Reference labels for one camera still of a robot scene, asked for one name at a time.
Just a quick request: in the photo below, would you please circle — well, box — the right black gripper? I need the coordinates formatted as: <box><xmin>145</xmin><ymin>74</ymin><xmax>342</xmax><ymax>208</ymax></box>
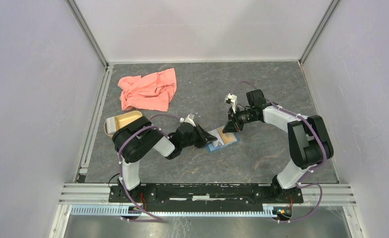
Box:
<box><xmin>222</xmin><ymin>106</ymin><xmax>257</xmax><ymax>133</ymax></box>

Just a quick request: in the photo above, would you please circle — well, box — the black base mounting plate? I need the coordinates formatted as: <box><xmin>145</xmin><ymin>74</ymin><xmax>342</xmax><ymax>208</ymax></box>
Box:
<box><xmin>109</xmin><ymin>183</ymin><xmax>304</xmax><ymax>213</ymax></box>

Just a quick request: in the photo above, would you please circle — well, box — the pink crumpled cloth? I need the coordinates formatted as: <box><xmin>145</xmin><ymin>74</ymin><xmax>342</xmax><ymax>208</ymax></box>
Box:
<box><xmin>117</xmin><ymin>68</ymin><xmax>177</xmax><ymax>112</ymax></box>

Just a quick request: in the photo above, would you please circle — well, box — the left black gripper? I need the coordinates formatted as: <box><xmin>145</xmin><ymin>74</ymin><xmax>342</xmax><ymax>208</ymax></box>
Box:
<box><xmin>181</xmin><ymin>123</ymin><xmax>218</xmax><ymax>149</ymax></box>

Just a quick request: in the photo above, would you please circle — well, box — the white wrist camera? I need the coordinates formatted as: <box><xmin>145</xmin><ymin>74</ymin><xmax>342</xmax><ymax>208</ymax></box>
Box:
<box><xmin>179</xmin><ymin>114</ymin><xmax>196</xmax><ymax>127</ymax></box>
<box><xmin>224</xmin><ymin>93</ymin><xmax>238</xmax><ymax>113</ymax></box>

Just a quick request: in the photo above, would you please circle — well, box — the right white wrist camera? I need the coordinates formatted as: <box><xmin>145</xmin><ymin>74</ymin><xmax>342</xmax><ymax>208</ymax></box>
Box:
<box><xmin>224</xmin><ymin>93</ymin><xmax>238</xmax><ymax>113</ymax></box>

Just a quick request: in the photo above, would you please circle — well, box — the blue card holder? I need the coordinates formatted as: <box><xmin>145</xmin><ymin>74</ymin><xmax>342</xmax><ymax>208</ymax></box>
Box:
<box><xmin>207</xmin><ymin>126</ymin><xmax>239</xmax><ymax>152</ymax></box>

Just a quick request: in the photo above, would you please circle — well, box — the gold credit card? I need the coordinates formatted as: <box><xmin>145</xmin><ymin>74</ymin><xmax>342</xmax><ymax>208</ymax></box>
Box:
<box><xmin>221</xmin><ymin>132</ymin><xmax>238</xmax><ymax>146</ymax></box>

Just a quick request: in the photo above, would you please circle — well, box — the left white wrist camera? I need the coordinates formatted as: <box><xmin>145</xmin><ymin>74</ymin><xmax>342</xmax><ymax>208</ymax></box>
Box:
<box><xmin>179</xmin><ymin>114</ymin><xmax>196</xmax><ymax>127</ymax></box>

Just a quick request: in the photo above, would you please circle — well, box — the gold oval tray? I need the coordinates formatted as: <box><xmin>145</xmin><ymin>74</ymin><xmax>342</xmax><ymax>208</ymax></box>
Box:
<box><xmin>104</xmin><ymin>111</ymin><xmax>143</xmax><ymax>138</ymax></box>

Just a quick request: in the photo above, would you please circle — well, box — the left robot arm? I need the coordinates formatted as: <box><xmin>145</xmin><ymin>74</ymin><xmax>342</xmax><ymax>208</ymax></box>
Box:
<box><xmin>104</xmin><ymin>111</ymin><xmax>217</xmax><ymax>202</ymax></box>

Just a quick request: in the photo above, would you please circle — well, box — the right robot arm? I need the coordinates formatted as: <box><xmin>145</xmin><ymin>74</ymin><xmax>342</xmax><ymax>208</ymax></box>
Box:
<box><xmin>222</xmin><ymin>89</ymin><xmax>334</xmax><ymax>202</ymax></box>

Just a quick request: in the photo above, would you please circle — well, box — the aluminium frame rail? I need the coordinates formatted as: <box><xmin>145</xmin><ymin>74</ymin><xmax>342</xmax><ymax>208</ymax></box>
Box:
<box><xmin>50</xmin><ymin>183</ymin><xmax>365</xmax><ymax>238</ymax></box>

